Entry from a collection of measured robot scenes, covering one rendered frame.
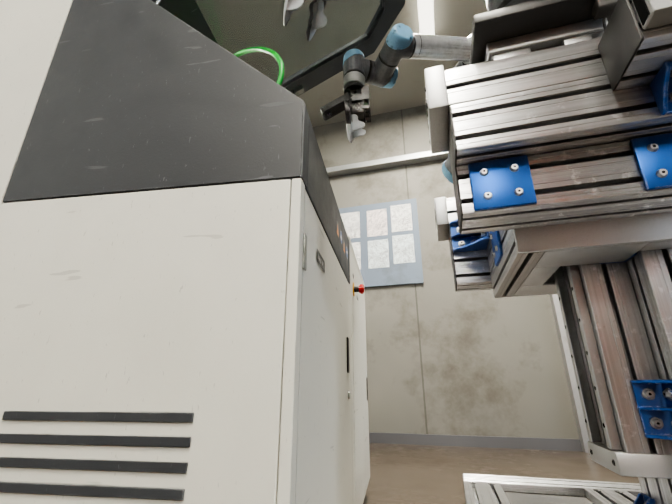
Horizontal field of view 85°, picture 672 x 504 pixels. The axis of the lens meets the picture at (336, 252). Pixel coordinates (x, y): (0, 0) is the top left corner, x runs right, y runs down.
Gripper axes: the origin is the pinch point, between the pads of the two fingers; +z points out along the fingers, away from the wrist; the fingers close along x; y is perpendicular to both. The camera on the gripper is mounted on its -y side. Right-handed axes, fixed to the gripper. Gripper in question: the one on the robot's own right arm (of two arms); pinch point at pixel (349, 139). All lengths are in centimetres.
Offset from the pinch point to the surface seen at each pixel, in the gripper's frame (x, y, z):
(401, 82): 206, 34, -223
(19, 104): -47, -65, 19
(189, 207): -47, -22, 47
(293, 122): -47, -5, 31
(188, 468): -47, -17, 85
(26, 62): -47, -67, 7
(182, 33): -47, -30, 5
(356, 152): 254, -19, -176
